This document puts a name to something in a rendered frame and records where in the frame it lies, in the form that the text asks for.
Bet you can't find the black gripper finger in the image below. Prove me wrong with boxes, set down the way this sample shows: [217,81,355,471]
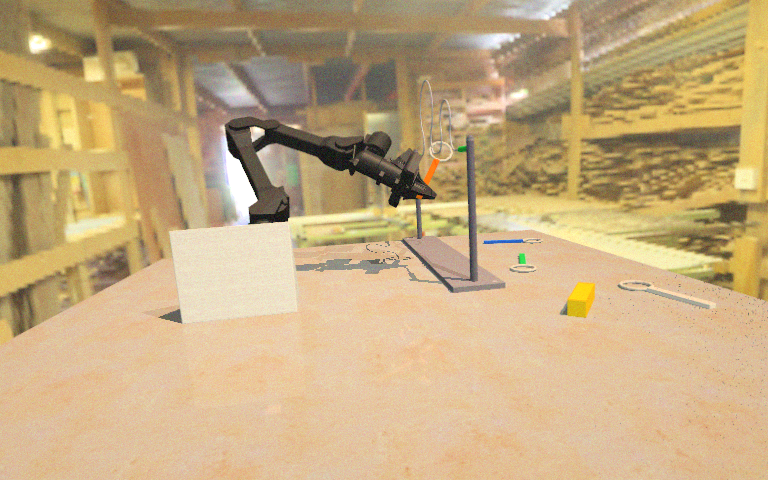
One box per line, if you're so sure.
[407,168,437,198]
[402,192,435,200]

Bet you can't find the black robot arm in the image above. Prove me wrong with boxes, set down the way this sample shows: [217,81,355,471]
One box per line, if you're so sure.
[224,116,392,225]

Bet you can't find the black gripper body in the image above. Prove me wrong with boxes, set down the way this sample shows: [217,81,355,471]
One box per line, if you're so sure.
[373,152,423,208]

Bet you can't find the yellow rectangular block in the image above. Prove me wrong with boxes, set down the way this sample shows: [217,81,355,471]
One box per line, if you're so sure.
[567,283,595,318]

